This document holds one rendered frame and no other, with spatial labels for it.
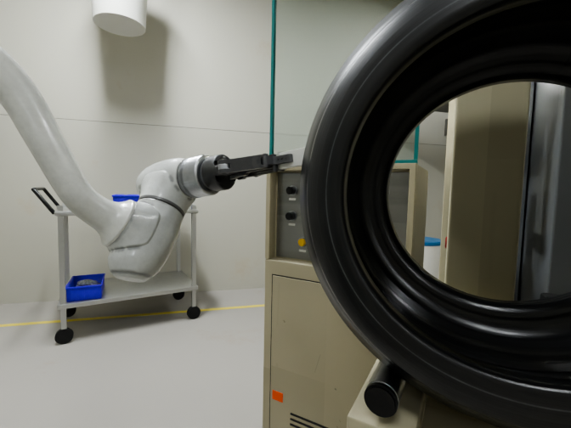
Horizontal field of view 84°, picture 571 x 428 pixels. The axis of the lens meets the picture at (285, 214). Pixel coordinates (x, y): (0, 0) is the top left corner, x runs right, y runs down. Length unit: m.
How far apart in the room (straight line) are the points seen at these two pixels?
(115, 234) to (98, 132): 3.19
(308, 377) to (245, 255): 2.58
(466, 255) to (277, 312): 0.77
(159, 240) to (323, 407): 0.95
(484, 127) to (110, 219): 0.76
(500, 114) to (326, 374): 0.99
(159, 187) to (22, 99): 0.26
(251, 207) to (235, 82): 1.40
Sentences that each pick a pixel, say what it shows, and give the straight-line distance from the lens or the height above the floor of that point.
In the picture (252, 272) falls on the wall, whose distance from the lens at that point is 3.85.
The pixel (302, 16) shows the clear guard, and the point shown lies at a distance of 1.38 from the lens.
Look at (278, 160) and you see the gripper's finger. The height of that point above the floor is 1.23.
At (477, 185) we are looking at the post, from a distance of 0.79.
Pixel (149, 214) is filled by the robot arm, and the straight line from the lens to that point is 0.68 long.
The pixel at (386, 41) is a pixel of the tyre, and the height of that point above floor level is 1.36.
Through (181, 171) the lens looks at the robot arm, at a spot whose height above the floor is 1.21.
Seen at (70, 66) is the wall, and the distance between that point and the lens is 4.02.
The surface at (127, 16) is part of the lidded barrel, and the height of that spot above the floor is 2.54.
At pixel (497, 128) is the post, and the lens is 0.80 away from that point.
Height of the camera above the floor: 1.18
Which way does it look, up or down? 4 degrees down
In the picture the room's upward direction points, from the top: 1 degrees clockwise
